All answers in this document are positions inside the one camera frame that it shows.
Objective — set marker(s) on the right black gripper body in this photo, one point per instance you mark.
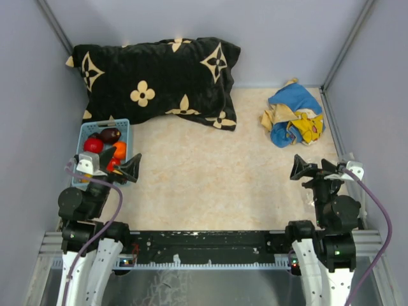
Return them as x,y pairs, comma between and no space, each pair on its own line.
322,188

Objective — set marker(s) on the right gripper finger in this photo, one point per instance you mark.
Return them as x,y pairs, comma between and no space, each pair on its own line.
302,169
328,168

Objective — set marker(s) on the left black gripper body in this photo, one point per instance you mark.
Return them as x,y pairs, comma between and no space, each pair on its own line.
99,189

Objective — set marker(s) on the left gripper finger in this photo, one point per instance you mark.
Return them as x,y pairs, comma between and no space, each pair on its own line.
130,169
105,157

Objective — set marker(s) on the light blue plastic basket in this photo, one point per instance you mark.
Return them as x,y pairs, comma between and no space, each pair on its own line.
91,130

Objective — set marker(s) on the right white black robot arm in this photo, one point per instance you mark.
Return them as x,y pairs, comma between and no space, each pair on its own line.
325,249

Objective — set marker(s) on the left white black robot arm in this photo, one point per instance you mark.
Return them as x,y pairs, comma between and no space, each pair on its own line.
91,237

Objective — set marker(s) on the orange toy fruit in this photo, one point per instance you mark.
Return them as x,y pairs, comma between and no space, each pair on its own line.
120,150

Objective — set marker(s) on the red toy apple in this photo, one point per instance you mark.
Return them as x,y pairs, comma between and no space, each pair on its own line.
94,145

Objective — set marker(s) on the dark purple toy fruit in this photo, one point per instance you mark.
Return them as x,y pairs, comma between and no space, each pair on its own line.
110,135

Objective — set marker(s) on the blue yellow cartoon cloth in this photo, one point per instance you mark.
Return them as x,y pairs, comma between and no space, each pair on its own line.
293,116

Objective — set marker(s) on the black floral plush pillow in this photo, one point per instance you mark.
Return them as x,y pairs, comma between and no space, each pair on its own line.
188,78

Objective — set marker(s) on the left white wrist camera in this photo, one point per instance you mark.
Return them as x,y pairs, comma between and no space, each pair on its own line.
88,163

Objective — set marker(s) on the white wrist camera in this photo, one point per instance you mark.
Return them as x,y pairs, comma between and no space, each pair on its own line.
347,170
88,163

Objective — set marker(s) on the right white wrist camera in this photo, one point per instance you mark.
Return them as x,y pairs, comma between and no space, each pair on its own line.
347,170

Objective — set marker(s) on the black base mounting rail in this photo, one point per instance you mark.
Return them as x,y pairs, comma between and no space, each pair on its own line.
203,247

